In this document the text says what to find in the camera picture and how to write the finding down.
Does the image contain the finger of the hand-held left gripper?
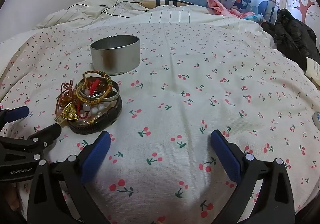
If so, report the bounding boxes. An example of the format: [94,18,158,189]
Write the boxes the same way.
[0,123,62,164]
[0,106,30,127]

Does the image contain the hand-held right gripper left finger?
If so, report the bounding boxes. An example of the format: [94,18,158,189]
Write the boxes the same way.
[27,130,112,224]

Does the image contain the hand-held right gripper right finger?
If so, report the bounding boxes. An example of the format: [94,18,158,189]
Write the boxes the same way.
[210,129,295,224]

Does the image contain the black braided leather bracelet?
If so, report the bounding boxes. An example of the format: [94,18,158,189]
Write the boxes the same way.
[68,94,123,135]

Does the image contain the white pearl bead bracelet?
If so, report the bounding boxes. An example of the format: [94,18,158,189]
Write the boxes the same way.
[79,89,107,124]

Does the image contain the silver bangle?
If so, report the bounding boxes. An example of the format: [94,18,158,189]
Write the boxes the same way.
[86,84,120,102]

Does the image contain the pile of colourful jewelry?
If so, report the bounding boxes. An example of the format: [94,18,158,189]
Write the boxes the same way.
[54,70,123,135]

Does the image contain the round metal tin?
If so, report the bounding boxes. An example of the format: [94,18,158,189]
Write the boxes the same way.
[90,35,140,76]

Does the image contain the cherry print bed sheet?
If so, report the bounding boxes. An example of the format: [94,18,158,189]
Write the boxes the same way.
[0,23,320,224]

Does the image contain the small blue white object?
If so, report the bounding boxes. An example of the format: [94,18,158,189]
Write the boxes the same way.
[312,111,320,131]

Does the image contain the white striped duvet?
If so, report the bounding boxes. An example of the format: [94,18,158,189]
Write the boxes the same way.
[35,0,265,32]

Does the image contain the white paper tag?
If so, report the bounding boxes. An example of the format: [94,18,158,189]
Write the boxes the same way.
[305,57,320,81]

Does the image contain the black jacket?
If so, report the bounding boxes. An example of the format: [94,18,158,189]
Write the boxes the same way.
[261,8,320,71]

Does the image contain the light blue cloth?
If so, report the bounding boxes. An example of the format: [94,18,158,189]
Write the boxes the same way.
[244,13,264,23]

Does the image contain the pink cloth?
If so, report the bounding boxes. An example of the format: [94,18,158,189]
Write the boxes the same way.
[207,0,253,18]

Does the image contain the beige striped pillow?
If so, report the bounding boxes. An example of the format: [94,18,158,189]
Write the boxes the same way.
[135,0,208,8]

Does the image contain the pink tree wall sticker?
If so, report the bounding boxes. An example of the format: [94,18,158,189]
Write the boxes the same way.
[291,0,315,23]

